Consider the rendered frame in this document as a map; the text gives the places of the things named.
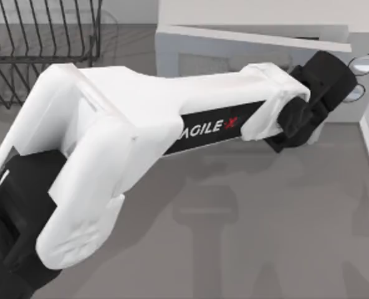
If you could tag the pale microwave oven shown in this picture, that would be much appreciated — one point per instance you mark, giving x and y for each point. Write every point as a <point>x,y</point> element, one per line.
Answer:
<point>166,57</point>

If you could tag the large round microwave knob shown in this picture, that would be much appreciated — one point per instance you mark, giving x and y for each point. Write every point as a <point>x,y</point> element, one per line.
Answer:
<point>363,63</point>

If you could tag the small round microwave knob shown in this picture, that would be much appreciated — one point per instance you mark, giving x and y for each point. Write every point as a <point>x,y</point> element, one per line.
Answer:
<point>358,93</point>

